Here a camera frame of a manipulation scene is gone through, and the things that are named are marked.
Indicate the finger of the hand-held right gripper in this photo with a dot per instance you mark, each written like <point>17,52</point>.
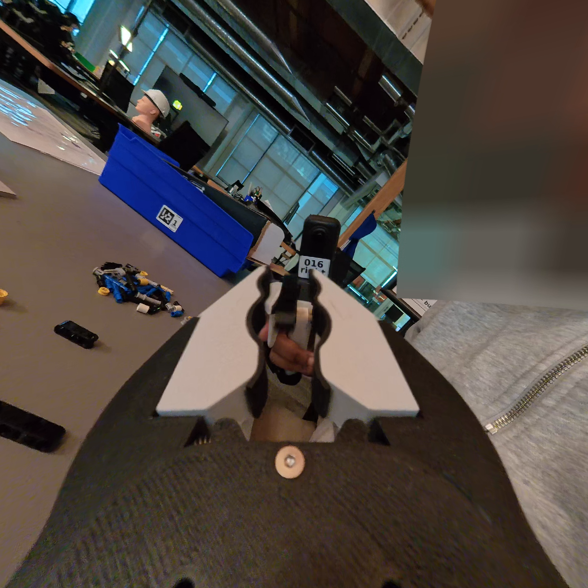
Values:
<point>274,330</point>

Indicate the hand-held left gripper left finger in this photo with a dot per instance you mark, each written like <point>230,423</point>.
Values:
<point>211,358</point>

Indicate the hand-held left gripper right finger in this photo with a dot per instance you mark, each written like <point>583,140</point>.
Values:
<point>363,363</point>

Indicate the pile of small lego connectors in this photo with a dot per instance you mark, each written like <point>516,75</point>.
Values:
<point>133,289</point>

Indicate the small black lego brick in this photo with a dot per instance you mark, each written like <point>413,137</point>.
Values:
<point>76,334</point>

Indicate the person's right hand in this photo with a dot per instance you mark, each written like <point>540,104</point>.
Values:
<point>294,356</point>

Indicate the blue plastic bin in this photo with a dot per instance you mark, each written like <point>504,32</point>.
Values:
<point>183,206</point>

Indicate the person's grey hoodie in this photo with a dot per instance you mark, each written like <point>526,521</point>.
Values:
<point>505,390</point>

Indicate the black computer monitor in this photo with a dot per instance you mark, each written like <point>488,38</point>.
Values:
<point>183,147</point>

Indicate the mannequin head with hard hat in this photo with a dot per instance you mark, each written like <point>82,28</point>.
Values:
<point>154,108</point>

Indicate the lit lamp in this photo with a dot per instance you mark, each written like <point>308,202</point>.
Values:
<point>126,39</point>

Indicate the printed paper sheet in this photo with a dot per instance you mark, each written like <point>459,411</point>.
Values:
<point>41,133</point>

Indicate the long wooden office desk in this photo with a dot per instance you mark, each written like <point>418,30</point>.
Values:
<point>69,76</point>

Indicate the large wall display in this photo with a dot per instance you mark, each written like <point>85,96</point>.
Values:
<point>183,99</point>

